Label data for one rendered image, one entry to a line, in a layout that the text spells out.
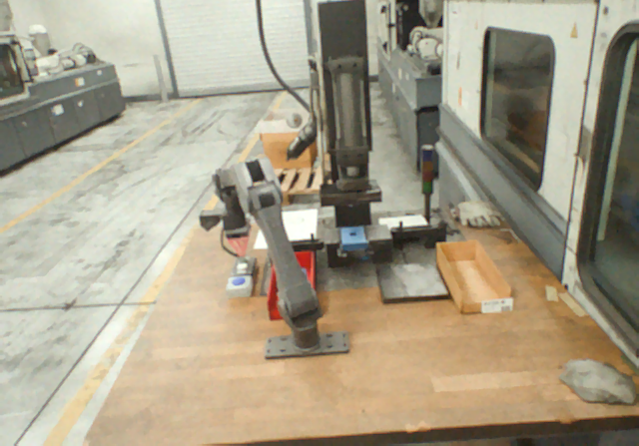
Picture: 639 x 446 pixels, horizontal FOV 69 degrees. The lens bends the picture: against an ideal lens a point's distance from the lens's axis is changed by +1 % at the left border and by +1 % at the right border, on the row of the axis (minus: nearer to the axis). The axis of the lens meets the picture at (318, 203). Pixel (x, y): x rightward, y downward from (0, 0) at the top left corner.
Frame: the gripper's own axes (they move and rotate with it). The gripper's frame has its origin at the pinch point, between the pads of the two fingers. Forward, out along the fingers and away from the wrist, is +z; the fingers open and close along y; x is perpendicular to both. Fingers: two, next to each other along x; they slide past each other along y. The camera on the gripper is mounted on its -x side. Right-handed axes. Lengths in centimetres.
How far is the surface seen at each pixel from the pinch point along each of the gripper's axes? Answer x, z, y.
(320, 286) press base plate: 23.6, 6.7, 12.9
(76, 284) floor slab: -155, 98, -153
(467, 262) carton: 67, 6, 7
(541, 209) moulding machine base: 96, 0, -11
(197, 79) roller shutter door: -244, 67, -933
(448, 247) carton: 62, 1, 6
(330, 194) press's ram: 28.8, -17.3, 1.8
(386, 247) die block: 44.2, 1.4, 2.9
